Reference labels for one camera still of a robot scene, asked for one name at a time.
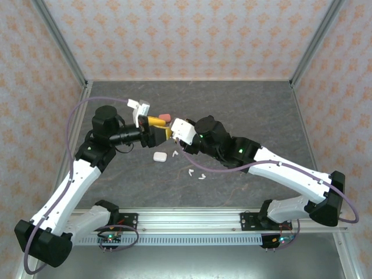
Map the small circuit board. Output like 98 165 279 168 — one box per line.
263 234 296 248
97 232 123 245

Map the aluminium table side rail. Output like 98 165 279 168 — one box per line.
290 81 361 279
16 81 94 279

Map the aluminium frame post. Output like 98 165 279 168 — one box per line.
290 0 346 88
30 0 90 88

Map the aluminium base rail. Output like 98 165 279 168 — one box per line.
71 208 349 233

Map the slotted grey cable duct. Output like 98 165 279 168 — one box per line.
72 234 264 247

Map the thin purple cable loop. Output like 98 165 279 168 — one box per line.
98 225 140 251

